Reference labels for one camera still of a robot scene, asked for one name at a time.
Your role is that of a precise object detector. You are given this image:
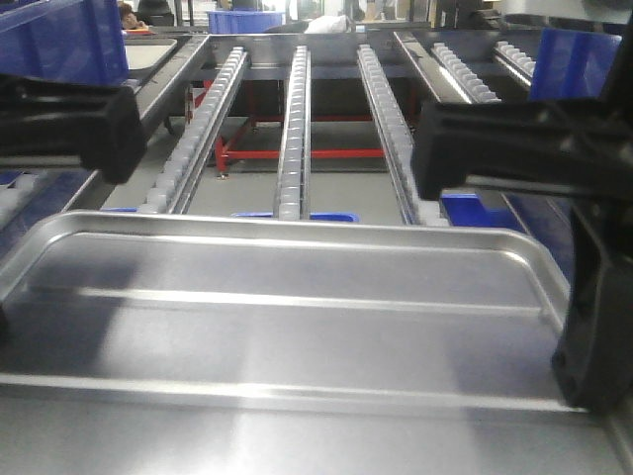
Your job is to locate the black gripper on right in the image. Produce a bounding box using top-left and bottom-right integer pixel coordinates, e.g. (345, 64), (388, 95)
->
(411, 99), (632, 204)

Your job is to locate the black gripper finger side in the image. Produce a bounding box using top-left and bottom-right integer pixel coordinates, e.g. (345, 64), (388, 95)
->
(551, 200), (632, 412)

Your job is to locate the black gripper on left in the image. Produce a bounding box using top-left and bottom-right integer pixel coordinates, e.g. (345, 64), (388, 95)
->
(1, 74), (146, 184)

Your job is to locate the silver ribbed metal tray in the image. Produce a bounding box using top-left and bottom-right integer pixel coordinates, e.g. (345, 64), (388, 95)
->
(1, 212), (632, 474)

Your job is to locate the grey plastic tray far left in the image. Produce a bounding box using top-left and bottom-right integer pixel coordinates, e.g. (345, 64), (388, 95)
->
(125, 37), (178, 78)

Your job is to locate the large blue bin right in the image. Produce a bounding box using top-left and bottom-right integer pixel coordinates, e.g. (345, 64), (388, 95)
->
(529, 29), (622, 100)

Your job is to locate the large blue bin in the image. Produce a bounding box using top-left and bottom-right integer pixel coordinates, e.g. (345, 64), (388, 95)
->
(529, 29), (622, 100)
(1, 0), (129, 85)

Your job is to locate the large blue bin left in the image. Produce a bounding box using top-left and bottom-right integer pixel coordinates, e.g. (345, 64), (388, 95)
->
(1, 0), (129, 85)

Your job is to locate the left white roller track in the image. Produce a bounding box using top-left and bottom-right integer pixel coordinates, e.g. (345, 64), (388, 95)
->
(137, 47), (248, 214)

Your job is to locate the white roller track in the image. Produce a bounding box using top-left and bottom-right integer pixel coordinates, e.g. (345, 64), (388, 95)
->
(273, 46), (312, 221)
(357, 45), (450, 227)
(137, 47), (248, 214)

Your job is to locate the seated person in background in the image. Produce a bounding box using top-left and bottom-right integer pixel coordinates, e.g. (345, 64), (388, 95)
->
(118, 1), (147, 30)

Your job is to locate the far left roller track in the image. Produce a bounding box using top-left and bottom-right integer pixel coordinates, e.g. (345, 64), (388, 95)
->
(1, 170), (50, 228)

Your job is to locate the far right roller track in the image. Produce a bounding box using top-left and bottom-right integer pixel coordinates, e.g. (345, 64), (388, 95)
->
(430, 40), (538, 105)

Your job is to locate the far blue crate background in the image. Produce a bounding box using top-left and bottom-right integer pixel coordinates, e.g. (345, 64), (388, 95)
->
(207, 10), (284, 35)

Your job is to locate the right white roller track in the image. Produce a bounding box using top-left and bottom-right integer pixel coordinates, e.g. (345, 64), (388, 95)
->
(357, 45), (450, 227)

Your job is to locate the middle white roller track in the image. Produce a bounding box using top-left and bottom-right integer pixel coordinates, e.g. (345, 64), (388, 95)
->
(273, 46), (312, 221)

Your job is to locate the red steel floor frame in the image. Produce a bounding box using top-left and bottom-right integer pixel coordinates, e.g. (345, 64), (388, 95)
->
(210, 79), (385, 177)

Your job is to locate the steel flow rack frame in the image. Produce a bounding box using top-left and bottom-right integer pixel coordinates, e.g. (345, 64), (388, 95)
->
(63, 29), (545, 224)

